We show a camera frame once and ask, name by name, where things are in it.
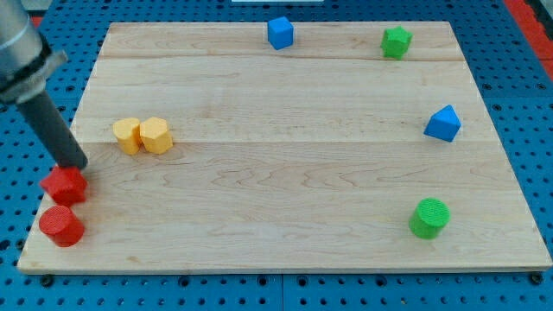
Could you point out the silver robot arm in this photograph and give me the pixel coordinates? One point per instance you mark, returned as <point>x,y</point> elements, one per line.
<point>27,60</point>

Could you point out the blue cube block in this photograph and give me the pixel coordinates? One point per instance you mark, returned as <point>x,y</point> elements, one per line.
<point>280,32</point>

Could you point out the blue triangle block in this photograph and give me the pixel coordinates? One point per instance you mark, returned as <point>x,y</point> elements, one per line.
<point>443,124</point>

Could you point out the wooden board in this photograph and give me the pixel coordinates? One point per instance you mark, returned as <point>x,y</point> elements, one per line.
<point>308,159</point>

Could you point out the yellow hexagon block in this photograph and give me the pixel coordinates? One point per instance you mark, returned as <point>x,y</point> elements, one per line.
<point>155,135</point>

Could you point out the yellow half-round block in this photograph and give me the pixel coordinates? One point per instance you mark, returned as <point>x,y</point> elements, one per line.
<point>127,133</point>

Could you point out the green cylinder block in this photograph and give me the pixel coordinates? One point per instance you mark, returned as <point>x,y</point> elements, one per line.
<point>429,218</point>

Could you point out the green star block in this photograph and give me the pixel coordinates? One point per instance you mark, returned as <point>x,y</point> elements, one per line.
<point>396,42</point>

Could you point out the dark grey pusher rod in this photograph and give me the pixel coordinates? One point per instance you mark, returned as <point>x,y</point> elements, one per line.
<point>45,120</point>

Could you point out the red star block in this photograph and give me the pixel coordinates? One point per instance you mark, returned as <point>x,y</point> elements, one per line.
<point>65,186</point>

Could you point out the red cylinder block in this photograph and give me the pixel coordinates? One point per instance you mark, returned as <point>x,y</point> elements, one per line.
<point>61,226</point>

